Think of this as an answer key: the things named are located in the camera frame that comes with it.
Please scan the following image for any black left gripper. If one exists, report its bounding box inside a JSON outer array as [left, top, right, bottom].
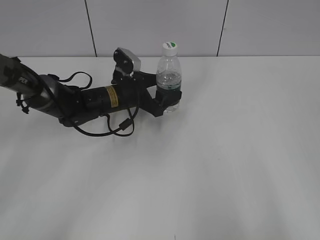
[[111, 70, 182, 117]]

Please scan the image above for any clear plastic water bottle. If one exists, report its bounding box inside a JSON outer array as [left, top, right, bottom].
[[155, 52, 183, 113]]

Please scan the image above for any white green bottle cap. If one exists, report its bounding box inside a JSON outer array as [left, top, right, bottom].
[[162, 41, 178, 57]]

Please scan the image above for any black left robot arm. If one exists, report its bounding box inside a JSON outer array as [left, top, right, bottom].
[[0, 48, 182, 127]]

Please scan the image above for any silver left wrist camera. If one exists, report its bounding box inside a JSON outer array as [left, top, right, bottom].
[[113, 47, 142, 76]]

